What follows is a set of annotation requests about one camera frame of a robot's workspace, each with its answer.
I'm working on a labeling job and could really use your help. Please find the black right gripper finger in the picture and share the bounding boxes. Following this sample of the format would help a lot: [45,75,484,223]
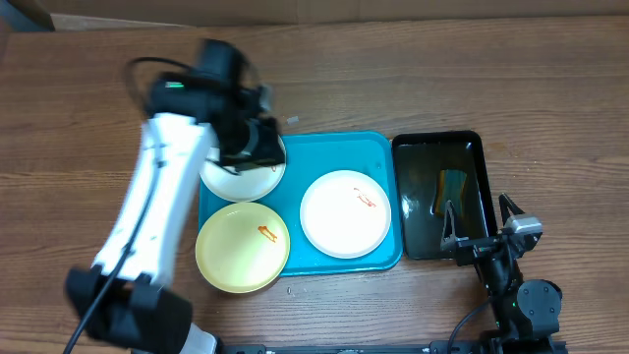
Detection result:
[440,200,458,250]
[498,193,524,226]

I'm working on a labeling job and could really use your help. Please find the green yellow sponge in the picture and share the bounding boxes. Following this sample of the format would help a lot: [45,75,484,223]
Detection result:
[433,169,468,216]

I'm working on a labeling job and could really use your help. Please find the white plate with red stain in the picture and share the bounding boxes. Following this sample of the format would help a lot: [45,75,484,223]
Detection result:
[300,170,392,259]

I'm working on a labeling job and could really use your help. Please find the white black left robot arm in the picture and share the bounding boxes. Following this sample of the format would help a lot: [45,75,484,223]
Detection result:
[64,70,285,353]

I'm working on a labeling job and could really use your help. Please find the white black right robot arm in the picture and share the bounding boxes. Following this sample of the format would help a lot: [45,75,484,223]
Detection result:
[440,194,567,354]

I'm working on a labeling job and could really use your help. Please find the teal plastic tray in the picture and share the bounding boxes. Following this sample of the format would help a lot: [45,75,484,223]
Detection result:
[198,130,404,277]

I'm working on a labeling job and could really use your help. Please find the black tray with water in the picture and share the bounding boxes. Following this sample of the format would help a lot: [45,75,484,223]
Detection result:
[392,131,497,260]

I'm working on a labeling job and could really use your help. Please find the yellow plate with orange stain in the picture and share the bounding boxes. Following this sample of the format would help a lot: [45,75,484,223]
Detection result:
[196,203,291,294]

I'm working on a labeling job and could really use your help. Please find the cardboard sheet at back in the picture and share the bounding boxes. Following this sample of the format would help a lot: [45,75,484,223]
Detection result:
[40,0,628,27]

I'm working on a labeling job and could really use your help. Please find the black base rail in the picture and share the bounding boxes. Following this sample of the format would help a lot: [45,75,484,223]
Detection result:
[132,338,569,354]

